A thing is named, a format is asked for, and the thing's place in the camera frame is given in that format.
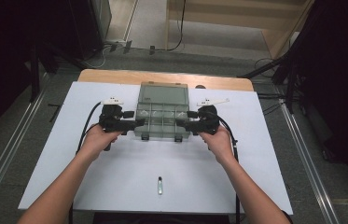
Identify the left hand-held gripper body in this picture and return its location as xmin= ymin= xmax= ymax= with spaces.
xmin=98 ymin=97 xmax=138 ymax=135

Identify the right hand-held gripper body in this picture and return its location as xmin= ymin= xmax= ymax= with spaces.
xmin=184 ymin=97 xmax=230 ymax=136

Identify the clear grey compartment box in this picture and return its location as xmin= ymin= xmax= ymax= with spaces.
xmin=133 ymin=81 xmax=196 ymax=144

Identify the person's right hand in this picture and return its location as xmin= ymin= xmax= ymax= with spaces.
xmin=198 ymin=125 xmax=236 ymax=166

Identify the person's left hand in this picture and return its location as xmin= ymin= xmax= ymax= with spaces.
xmin=81 ymin=124 xmax=123 ymax=162

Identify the wooden table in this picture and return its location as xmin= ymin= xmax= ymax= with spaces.
xmin=77 ymin=68 xmax=255 ymax=92

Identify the white board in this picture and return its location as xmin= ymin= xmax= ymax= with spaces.
xmin=18 ymin=81 xmax=294 ymax=216

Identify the white power strip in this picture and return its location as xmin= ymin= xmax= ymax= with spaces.
xmin=104 ymin=38 xmax=128 ymax=47

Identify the black metal stand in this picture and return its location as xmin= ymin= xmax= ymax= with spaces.
xmin=28 ymin=41 xmax=86 ymax=104
xmin=238 ymin=46 xmax=306 ymax=115

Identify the black cabinet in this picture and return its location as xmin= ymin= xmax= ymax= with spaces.
xmin=68 ymin=0 xmax=112 ymax=60

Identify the person's dark clothing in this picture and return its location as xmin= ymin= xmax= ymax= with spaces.
xmin=93 ymin=212 xmax=236 ymax=224

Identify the black curtain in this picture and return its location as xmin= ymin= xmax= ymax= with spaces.
xmin=286 ymin=0 xmax=348 ymax=197
xmin=0 ymin=0 xmax=79 ymax=144

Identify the left hand-held gripper cable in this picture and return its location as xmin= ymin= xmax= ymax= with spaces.
xmin=68 ymin=102 xmax=103 ymax=224

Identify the hand-held gripper cable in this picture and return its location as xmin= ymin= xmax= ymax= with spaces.
xmin=68 ymin=102 xmax=103 ymax=224
xmin=216 ymin=115 xmax=242 ymax=224

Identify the right hand-held gripper cable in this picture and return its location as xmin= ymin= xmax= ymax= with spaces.
xmin=216 ymin=115 xmax=242 ymax=224

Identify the hanging black cable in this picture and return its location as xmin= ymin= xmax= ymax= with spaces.
xmin=165 ymin=0 xmax=188 ymax=52

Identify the wooden shelf frame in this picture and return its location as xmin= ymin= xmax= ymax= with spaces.
xmin=165 ymin=0 xmax=315 ymax=60

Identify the metal floor rail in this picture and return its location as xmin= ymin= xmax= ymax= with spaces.
xmin=278 ymin=99 xmax=341 ymax=224
xmin=0 ymin=87 xmax=48 ymax=216

